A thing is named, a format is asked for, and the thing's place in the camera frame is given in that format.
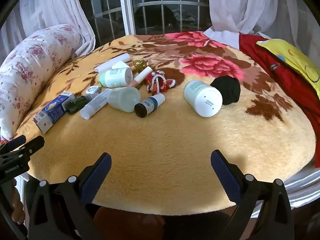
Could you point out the red knot ornament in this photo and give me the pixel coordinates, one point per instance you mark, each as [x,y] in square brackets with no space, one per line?
[160,81]

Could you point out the translucent plastic cup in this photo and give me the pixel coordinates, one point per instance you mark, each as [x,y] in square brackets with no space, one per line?
[123,98]

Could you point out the dark green bottle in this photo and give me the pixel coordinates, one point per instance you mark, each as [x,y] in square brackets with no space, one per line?
[75,103]

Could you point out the person's left hand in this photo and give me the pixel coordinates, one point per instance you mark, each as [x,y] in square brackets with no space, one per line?
[17,200]

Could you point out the white sheer curtain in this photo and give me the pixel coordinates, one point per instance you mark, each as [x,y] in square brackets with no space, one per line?
[250,5]
[50,5]

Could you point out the large white jar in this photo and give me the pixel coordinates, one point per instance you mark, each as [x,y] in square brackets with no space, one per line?
[202,97]

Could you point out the yellow floral plush blanket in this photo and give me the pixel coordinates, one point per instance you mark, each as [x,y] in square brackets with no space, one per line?
[162,142]

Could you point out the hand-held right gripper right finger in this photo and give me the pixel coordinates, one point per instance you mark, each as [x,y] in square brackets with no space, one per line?
[222,172]

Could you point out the red cloth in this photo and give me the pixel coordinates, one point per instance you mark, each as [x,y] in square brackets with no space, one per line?
[287,85]

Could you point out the white bottle with green cap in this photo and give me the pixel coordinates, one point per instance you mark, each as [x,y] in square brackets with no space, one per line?
[117,76]

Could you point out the black sock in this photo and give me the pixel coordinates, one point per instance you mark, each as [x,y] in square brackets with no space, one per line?
[227,90]

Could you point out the floral white cloth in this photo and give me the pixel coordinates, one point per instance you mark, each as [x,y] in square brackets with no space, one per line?
[30,62]

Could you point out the pink lip gloss tube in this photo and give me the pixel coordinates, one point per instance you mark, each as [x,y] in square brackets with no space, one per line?
[142,76]

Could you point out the orange plastic bin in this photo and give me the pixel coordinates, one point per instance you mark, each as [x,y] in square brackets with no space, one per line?
[125,222]

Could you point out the window with white railing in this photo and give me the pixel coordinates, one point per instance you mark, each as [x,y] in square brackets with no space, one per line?
[125,5]

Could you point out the blue and white box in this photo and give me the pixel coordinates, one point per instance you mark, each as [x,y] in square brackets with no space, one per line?
[53,111]

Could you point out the white printed cream tube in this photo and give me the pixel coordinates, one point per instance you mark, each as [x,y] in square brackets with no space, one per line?
[93,105]

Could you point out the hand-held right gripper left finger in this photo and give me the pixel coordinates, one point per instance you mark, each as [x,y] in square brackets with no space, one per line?
[100,172]

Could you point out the plain white tube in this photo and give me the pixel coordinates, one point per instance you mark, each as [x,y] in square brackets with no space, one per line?
[110,65]

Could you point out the gold hair clip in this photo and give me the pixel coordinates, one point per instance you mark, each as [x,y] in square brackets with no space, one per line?
[138,65]

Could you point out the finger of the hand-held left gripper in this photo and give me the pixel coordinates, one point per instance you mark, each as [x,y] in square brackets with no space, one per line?
[15,143]
[31,147]

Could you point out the yellow printed pillow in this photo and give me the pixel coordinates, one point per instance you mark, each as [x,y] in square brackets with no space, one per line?
[297,55]

